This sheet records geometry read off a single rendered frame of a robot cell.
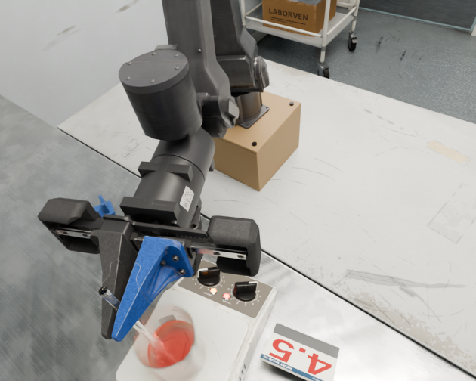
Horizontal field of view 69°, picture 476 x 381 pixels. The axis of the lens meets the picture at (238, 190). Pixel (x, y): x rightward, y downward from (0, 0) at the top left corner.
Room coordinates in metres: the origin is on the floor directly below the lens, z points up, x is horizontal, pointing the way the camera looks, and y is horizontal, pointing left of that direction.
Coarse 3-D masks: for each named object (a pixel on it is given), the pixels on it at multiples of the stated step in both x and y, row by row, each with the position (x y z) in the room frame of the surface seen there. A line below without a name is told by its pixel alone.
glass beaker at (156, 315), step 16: (160, 304) 0.15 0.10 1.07; (176, 304) 0.14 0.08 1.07; (144, 320) 0.13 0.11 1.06; (160, 320) 0.14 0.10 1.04; (192, 320) 0.12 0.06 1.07; (144, 352) 0.11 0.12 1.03; (192, 352) 0.09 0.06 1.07; (160, 368) 0.09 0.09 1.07; (176, 368) 0.09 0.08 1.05; (192, 368) 0.09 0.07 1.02
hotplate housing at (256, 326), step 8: (176, 288) 0.21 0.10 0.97; (200, 296) 0.19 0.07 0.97; (272, 296) 0.19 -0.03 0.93; (216, 304) 0.18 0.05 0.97; (264, 304) 0.17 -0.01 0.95; (272, 304) 0.18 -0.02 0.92; (232, 312) 0.16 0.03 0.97; (264, 312) 0.16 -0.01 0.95; (248, 320) 0.15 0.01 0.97; (256, 320) 0.15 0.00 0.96; (264, 320) 0.16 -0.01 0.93; (256, 328) 0.14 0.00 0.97; (248, 336) 0.13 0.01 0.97; (256, 336) 0.14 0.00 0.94; (248, 344) 0.12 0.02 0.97; (256, 344) 0.13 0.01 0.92; (240, 352) 0.11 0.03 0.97; (248, 352) 0.12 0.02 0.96; (240, 360) 0.11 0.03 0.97; (248, 360) 0.11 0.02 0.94; (240, 368) 0.10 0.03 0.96; (232, 376) 0.09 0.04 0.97; (240, 376) 0.09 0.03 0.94
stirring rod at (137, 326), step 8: (104, 288) 0.11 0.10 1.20; (104, 296) 0.10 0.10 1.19; (112, 296) 0.11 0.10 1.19; (112, 304) 0.10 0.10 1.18; (136, 328) 0.10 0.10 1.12; (144, 328) 0.11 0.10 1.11; (144, 336) 0.10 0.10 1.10; (152, 336) 0.11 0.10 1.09; (152, 344) 0.10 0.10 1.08; (160, 344) 0.11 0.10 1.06; (160, 352) 0.10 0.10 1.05; (168, 352) 0.11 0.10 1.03
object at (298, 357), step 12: (276, 336) 0.14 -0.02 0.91; (276, 348) 0.12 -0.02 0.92; (288, 348) 0.12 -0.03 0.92; (300, 348) 0.12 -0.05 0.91; (288, 360) 0.11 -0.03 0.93; (300, 360) 0.11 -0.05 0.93; (312, 360) 0.11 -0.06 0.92; (324, 360) 0.10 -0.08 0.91; (312, 372) 0.09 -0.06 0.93; (324, 372) 0.09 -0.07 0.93
